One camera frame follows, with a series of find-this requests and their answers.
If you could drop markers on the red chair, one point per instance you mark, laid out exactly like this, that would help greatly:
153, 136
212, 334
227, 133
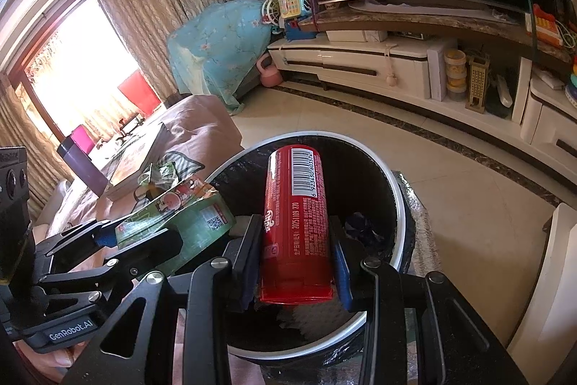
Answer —
137, 92

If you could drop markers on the plaid cloth bag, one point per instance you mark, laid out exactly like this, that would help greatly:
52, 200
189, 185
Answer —
187, 164

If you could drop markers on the light blue floral cloth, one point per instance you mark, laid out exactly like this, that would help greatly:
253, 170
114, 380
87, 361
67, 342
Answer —
221, 42

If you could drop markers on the pink kettlebell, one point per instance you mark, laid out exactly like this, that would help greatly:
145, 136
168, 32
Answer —
270, 76

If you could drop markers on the green and white carton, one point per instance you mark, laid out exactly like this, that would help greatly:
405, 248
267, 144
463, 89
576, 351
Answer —
198, 227

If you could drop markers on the beige patterned curtain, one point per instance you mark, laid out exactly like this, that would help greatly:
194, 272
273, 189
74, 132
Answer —
22, 123
157, 6

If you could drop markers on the flat illustrated box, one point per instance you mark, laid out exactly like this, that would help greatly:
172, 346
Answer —
135, 159

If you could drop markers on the flat white box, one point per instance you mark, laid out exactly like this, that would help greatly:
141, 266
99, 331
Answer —
356, 36

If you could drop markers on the pink hanging charm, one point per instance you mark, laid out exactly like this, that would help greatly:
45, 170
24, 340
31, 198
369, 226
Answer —
390, 76

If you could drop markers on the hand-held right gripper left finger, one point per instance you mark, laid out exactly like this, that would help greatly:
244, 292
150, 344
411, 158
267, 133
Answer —
250, 258

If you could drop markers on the blue toy base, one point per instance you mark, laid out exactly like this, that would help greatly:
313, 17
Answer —
300, 31

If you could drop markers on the white television cabinet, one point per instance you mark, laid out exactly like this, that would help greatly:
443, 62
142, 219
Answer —
360, 64

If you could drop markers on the white remote control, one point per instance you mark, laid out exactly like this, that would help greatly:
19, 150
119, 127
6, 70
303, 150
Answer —
505, 89

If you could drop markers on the white round toy fan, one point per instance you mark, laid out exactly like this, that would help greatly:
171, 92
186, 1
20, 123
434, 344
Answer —
271, 11

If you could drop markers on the green snack packet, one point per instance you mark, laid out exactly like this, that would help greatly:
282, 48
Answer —
162, 175

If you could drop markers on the magenta stool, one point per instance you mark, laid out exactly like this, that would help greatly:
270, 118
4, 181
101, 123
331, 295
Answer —
82, 138

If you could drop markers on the yellow toy phone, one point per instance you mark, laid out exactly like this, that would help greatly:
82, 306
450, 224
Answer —
290, 1

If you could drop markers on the white rimmed black trash bin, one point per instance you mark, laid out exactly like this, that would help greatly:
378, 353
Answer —
360, 186

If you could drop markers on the white furniture panel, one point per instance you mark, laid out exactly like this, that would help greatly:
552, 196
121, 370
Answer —
545, 290

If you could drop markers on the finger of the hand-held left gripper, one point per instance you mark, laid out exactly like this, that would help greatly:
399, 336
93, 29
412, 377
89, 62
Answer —
148, 252
72, 238

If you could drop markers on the purple thermos bottle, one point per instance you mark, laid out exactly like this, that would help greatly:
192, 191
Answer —
85, 168

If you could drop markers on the wooden lattice stand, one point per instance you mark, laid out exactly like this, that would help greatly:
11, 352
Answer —
477, 87

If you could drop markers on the orange toy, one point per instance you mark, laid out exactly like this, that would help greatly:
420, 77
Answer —
543, 26

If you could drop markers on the red drink can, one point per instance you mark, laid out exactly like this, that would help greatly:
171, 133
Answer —
293, 240

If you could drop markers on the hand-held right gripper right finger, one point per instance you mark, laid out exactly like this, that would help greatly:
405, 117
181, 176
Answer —
340, 272

